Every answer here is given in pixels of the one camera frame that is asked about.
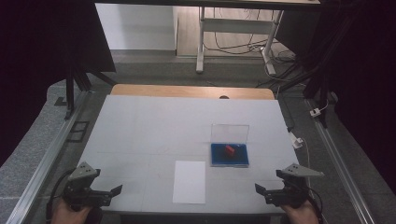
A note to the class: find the white desk frame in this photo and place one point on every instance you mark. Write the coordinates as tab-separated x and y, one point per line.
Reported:
236	25

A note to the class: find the person's left hand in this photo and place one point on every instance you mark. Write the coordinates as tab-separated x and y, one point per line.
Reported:
67	214

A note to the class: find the white power adapter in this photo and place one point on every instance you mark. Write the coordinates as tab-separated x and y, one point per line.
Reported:
297	142

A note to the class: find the small white plug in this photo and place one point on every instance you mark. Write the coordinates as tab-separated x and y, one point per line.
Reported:
315	112

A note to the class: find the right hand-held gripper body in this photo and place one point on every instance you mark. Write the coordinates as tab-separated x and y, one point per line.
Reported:
292	193

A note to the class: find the black metal stand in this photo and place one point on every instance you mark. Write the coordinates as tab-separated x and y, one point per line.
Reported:
70	93
323	93

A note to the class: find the black curtain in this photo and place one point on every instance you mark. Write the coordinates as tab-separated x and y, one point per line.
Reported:
364	62
37	46

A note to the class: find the white paper sheet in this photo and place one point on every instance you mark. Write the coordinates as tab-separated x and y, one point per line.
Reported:
186	193

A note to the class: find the red stamp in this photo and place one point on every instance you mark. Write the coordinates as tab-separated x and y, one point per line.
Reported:
229	149

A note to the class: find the aluminium floor rail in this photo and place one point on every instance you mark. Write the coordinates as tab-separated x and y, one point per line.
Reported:
43	165
339	168

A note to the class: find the white table mat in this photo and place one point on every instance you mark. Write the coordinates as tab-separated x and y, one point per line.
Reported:
149	130

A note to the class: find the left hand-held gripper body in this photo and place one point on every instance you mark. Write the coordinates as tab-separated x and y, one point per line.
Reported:
81	189

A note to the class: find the person's right hand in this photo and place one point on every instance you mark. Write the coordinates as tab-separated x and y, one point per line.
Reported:
302	214

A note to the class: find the white cabinet panel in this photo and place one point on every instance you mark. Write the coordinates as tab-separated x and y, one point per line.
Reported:
134	28

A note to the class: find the blue box with clear lid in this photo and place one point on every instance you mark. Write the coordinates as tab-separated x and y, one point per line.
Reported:
218	158

